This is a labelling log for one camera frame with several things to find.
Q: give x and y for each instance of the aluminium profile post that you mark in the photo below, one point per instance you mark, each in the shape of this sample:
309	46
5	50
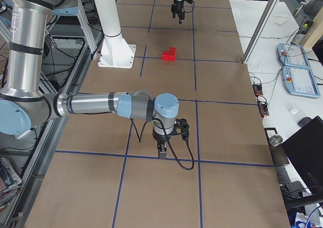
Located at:
270	6

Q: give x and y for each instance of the black monitor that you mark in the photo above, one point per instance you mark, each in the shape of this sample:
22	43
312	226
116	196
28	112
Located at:
304	150

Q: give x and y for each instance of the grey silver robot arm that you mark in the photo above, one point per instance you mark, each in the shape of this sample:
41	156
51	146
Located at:
29	99

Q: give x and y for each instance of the upper teach pendant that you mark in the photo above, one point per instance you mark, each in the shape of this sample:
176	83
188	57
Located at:
292	55

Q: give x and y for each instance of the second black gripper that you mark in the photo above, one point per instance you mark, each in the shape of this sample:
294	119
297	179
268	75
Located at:
177	7

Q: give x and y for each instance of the metal cup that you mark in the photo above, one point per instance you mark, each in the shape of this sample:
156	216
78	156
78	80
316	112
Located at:
275	140

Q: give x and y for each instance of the white camera stand base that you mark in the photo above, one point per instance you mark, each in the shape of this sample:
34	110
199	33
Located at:
115	51

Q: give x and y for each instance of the red cube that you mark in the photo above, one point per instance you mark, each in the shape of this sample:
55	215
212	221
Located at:
171	56
173	49
165	55

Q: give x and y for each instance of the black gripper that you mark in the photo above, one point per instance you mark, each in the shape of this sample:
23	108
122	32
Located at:
160	138

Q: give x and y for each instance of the teach pendant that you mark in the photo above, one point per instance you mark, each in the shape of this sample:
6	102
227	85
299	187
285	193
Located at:
300	81
292	55

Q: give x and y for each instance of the lower teach pendant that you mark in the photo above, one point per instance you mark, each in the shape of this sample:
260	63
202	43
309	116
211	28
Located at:
300	81

